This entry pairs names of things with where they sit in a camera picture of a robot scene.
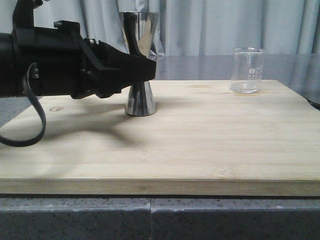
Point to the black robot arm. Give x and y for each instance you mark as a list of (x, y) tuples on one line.
[(6, 58)]

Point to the clear glass beaker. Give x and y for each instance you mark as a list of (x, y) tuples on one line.
[(247, 69)]

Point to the steel double jigger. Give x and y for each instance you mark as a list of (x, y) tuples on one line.
[(138, 32)]

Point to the camera mount bracket wrist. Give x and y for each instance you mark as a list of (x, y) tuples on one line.
[(23, 14)]

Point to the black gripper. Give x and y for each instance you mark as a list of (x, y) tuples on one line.
[(63, 65)]

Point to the bamboo cutting board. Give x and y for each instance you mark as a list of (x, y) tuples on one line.
[(203, 140)]

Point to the grey curtain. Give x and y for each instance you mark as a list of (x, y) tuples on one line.
[(198, 27)]

